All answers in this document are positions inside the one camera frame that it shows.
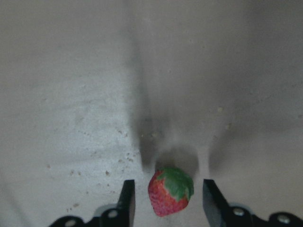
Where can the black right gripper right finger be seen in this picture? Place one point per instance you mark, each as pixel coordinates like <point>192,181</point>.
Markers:
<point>215,206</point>

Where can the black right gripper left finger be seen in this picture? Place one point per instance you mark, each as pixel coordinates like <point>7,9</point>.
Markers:
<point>126,204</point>

